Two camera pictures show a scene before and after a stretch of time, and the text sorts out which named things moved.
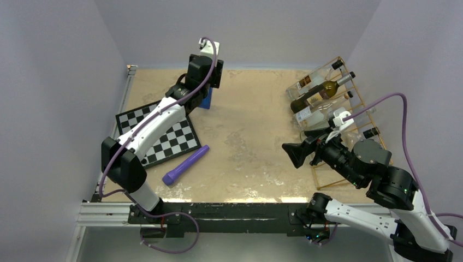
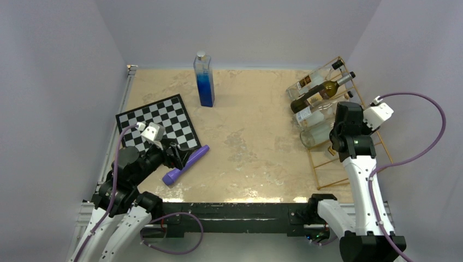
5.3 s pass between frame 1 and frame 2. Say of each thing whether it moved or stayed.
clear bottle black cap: stayed
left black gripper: moved
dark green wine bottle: stayed
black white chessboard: stayed
